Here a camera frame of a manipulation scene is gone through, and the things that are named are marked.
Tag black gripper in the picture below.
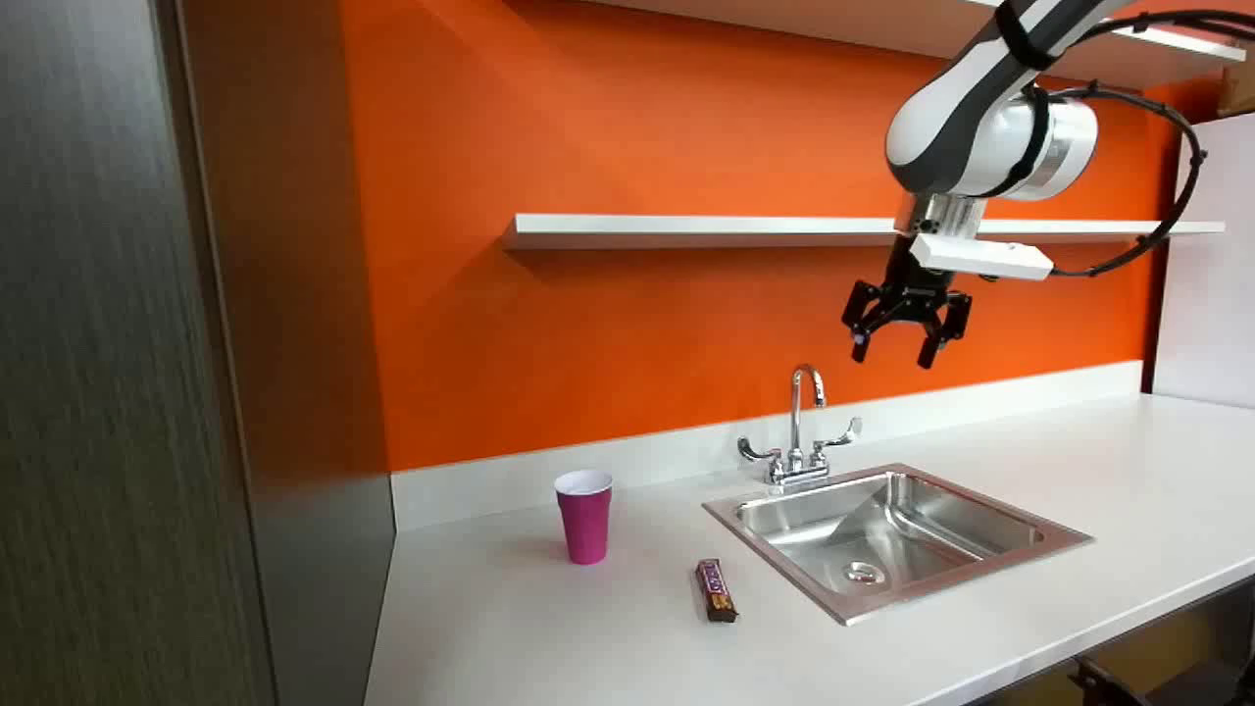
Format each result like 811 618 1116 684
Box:
838 230 977 374

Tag brown Snickers packet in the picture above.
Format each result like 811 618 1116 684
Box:
689 558 740 627

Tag stainless steel sink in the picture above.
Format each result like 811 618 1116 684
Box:
700 459 1099 627

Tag white side panel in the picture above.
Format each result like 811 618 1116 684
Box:
1149 108 1255 413

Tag pink plastic cup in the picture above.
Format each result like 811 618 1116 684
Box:
549 465 617 567

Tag dark wood cabinet panel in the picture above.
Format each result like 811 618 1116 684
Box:
0 0 398 706

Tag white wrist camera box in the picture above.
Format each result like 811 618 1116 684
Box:
904 227 1057 286

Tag chrome two-handle faucet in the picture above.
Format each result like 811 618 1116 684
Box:
732 362 866 495

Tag white wall shelf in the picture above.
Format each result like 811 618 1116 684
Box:
503 206 1230 254

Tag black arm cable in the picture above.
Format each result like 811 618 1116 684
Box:
1035 9 1255 282

